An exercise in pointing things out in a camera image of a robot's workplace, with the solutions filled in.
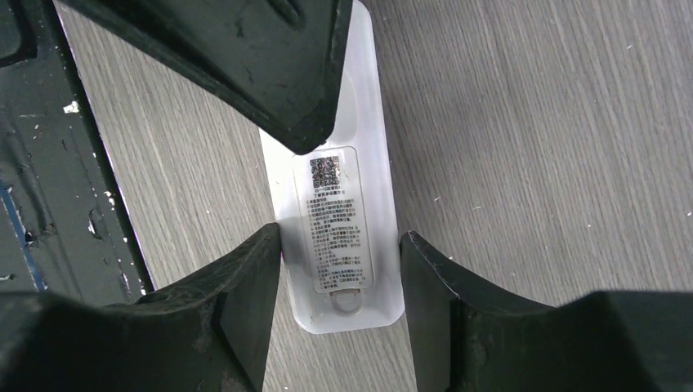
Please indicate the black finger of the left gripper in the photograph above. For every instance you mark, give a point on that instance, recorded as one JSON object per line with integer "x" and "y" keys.
{"x": 278, "y": 63}

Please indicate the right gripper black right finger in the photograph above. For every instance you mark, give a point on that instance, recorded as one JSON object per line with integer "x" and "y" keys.
{"x": 468, "y": 334}

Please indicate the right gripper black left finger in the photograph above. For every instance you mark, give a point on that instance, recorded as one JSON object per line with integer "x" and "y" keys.
{"x": 209, "y": 331}

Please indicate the white remote control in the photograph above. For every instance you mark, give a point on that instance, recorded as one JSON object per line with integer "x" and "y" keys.
{"x": 335, "y": 206}

